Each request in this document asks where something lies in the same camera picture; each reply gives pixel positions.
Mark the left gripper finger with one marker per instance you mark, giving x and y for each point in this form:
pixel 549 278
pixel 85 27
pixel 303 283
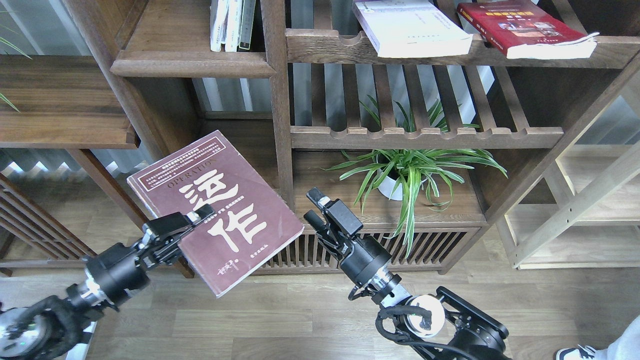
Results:
pixel 199 215

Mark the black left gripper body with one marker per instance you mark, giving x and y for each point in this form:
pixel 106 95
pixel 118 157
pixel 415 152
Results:
pixel 118 273

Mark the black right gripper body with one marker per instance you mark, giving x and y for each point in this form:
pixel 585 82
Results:
pixel 363 259

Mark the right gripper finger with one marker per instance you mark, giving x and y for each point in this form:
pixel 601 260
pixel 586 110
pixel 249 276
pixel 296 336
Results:
pixel 321 227
pixel 318 198

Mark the maroon book white characters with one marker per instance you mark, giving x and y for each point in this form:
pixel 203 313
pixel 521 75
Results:
pixel 250 222

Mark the white paperback book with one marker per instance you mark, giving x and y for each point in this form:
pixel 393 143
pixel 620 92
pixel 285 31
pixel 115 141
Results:
pixel 410 29

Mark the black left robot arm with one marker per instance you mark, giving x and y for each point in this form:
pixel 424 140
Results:
pixel 53 326

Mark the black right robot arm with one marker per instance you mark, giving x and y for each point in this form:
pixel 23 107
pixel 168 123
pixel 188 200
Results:
pixel 442 326

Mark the dark wooden side shelf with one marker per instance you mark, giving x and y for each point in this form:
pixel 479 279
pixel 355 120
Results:
pixel 64 102

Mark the slatted wooden rack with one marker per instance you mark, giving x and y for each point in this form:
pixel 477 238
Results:
pixel 54 222

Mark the potted spider plant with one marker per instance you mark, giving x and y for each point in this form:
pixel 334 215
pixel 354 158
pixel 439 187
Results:
pixel 413 171

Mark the dark wooden bookshelf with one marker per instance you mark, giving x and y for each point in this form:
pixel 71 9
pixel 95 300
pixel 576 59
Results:
pixel 330 92

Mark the white upright book middle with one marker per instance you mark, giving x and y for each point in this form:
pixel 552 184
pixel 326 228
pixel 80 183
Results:
pixel 233 25

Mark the white upright book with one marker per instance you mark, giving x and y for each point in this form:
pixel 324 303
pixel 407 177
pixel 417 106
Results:
pixel 217 21
pixel 233 25

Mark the dark green upright book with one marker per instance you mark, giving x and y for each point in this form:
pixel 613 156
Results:
pixel 246 25

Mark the white upright book left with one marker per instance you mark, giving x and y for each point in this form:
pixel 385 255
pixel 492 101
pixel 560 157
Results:
pixel 217 21

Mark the person's shoe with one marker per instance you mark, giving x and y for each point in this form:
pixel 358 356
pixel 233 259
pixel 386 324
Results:
pixel 580 352

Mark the red paperback book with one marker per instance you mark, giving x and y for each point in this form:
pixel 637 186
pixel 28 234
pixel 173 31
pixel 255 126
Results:
pixel 522 30

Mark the grey trouser leg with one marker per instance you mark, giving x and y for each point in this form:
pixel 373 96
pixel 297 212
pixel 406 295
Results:
pixel 625 347

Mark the light wooden shelf frame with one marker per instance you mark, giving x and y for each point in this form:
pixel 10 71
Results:
pixel 594 220

